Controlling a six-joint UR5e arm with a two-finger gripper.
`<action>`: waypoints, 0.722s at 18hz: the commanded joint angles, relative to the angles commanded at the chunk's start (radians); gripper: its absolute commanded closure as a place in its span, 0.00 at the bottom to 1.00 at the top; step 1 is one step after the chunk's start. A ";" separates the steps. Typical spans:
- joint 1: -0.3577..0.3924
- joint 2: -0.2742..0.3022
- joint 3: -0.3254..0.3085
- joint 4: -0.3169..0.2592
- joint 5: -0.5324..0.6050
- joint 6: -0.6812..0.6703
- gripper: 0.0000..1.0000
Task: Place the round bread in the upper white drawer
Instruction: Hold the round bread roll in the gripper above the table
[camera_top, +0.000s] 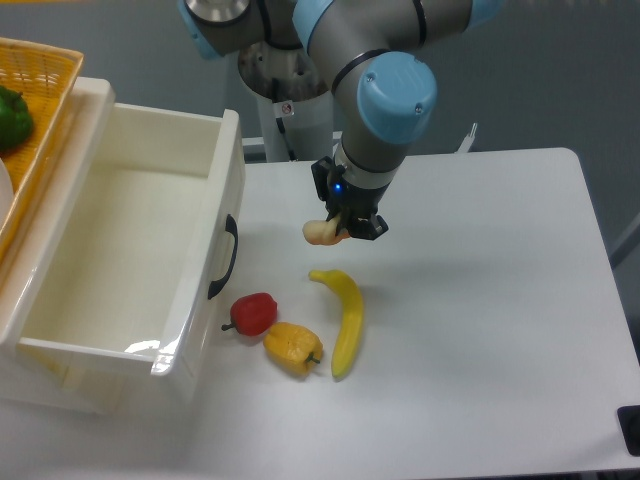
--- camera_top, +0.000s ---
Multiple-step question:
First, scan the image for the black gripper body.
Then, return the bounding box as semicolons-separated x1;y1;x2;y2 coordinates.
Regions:
325;173;388;220

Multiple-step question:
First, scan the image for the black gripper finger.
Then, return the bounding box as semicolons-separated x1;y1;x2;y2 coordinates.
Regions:
349;214;389;241
327;214;351;239

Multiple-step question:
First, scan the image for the round beige bread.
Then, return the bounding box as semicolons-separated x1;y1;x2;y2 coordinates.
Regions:
302;217;350;246

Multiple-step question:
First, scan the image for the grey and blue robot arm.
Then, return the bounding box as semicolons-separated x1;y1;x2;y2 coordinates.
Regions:
177;1;501;245

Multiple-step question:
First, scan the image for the white open upper drawer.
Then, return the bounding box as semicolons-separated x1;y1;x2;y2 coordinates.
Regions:
17;104;245;397

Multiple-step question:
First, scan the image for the white drawer cabinet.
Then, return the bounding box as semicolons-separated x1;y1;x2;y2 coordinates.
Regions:
1;79;159;413

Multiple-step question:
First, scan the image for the yellow banana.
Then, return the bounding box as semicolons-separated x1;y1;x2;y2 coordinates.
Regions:
308;270;365;380

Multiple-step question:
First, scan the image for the red bell pepper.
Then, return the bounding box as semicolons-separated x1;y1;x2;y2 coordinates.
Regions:
221;292;278;337

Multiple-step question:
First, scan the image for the yellow bell pepper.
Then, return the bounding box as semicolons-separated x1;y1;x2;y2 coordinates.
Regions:
263;322;323;377

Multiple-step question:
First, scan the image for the yellow woven basket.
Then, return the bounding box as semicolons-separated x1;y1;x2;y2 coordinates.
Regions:
1;38;84;257

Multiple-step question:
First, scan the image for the black object at table edge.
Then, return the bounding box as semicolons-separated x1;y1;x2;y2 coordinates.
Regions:
617;405;640;457

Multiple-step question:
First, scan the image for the green bell pepper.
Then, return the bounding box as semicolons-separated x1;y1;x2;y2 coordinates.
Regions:
1;86;34;152

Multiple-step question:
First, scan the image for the black camera box on wrist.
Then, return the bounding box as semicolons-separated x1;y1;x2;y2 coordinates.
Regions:
311;156;333;202

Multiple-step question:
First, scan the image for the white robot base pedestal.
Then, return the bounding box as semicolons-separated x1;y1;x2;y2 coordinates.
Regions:
235;42;336;164

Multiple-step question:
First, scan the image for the black drawer handle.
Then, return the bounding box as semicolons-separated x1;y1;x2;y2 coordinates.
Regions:
207;214;239;300

